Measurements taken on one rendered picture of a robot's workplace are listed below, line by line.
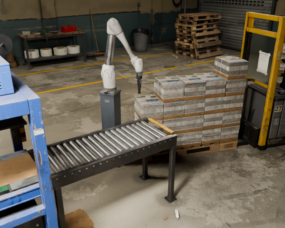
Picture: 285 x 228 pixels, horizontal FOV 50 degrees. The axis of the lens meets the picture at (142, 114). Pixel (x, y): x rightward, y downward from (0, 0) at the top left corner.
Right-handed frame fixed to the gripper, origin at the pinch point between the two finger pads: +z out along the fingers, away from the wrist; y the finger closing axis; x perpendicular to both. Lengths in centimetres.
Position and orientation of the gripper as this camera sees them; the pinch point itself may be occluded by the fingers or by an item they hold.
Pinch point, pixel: (139, 91)
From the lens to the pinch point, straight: 386.3
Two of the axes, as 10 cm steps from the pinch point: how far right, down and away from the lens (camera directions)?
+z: 0.0, 9.2, 3.9
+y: -2.8, -3.8, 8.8
